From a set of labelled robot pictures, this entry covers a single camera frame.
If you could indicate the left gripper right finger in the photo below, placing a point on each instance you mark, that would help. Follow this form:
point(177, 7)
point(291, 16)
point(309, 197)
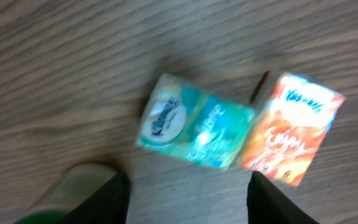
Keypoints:
point(266, 204)

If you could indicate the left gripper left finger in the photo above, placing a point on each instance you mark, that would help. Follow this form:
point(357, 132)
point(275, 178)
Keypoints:
point(108, 205)

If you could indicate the green lid jar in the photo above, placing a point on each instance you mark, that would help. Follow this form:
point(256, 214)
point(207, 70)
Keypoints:
point(76, 185)

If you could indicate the orange tissue pack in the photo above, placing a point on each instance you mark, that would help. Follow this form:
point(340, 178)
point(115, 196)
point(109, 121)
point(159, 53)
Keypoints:
point(293, 116)

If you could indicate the teal tissue pack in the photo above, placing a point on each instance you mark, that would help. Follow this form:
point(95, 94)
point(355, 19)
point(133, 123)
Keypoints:
point(183, 121)

